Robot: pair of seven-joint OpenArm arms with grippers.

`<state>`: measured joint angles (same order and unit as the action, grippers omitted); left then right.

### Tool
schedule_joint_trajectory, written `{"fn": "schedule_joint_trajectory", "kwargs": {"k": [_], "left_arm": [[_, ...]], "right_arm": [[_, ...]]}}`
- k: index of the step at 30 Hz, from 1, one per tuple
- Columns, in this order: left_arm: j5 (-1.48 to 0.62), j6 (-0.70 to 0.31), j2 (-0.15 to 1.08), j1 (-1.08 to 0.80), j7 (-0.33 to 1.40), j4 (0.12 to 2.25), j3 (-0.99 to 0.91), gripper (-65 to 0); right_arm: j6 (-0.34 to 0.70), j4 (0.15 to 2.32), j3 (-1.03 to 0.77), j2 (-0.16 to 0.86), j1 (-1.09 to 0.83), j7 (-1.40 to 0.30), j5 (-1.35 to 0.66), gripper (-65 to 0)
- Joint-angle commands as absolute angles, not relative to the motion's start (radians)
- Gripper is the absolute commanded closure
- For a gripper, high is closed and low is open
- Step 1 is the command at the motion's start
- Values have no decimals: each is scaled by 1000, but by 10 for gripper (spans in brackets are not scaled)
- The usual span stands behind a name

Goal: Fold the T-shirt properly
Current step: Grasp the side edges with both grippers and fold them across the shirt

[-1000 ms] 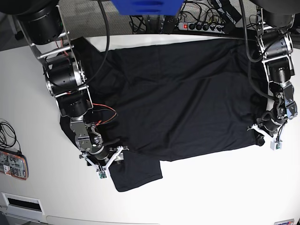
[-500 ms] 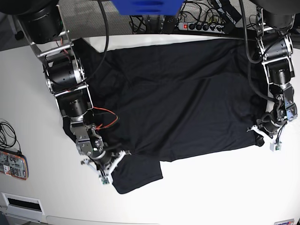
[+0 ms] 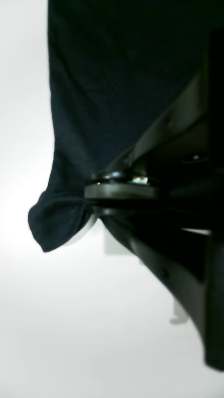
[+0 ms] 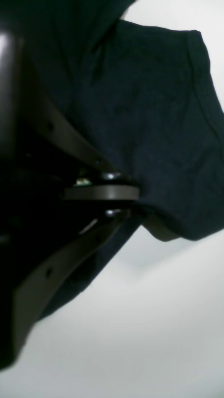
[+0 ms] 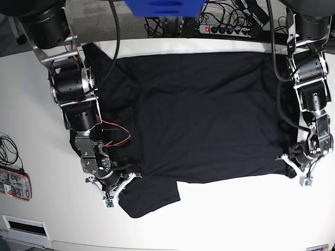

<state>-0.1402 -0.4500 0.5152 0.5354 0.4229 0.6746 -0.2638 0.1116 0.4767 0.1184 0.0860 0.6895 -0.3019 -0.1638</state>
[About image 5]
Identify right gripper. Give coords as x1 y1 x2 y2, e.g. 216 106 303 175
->
85 167 142 200

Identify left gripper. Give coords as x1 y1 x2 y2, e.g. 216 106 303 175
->
275 141 318 180

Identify black T-shirt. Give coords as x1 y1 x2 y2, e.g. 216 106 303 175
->
83 43 297 218

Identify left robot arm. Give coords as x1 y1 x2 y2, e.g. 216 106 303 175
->
266 1 334 186

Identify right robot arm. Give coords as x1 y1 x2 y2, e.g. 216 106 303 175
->
1 1 137 208

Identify sticker label at table edge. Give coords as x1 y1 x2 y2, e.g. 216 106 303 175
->
306 244 329 251

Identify orange-edged circuit board case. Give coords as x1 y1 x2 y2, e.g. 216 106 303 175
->
1 167 32 201

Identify white power strip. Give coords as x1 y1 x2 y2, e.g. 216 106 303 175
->
198 25 251 38

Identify black chair caster wheel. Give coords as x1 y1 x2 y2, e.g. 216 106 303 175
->
16 35 27 45

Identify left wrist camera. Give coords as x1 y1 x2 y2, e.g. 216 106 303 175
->
299 175 313 187

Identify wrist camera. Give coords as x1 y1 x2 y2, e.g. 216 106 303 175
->
299 175 313 187
104 198 115 209

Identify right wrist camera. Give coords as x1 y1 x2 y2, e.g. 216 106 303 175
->
104 198 115 209

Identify black coiled cable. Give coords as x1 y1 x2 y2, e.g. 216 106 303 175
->
0 133 25 173

